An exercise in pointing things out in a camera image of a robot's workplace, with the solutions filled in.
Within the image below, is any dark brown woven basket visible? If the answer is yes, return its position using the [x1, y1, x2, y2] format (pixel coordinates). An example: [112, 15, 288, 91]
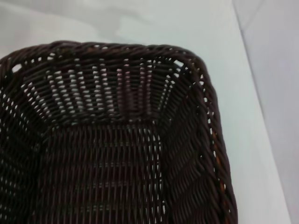
[0, 41, 238, 224]

